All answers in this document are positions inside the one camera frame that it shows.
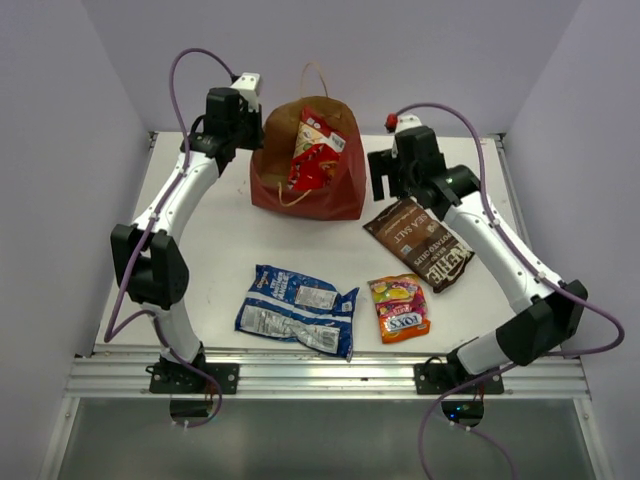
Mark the red white chips bag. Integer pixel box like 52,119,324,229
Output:
293,106,346,158

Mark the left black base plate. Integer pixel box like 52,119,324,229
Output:
145,355,240,395

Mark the brown kettle chips bag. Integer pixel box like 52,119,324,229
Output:
363,198,475,294

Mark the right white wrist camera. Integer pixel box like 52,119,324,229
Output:
384,113,422,134

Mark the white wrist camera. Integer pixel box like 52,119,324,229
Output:
384,113,422,134
231,72,262,112

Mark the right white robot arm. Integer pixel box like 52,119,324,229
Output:
368,115,587,393

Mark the red assorted candy bag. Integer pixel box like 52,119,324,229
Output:
287,146,341,192

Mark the aluminium front rail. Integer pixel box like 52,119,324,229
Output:
64,348,590,400

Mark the blue white snack bag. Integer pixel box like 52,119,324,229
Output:
235,265,359,362

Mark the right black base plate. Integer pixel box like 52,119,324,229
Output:
413,353,505,395

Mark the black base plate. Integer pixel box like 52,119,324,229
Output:
145,355,240,395
413,353,505,395

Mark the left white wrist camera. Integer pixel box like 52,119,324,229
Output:
231,72,262,112

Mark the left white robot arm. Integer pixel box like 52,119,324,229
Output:
104,74,263,393

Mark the orange Fox's candy bag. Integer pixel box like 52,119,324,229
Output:
368,274,431,344

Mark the red paper bag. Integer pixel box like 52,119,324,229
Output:
249,85,367,221

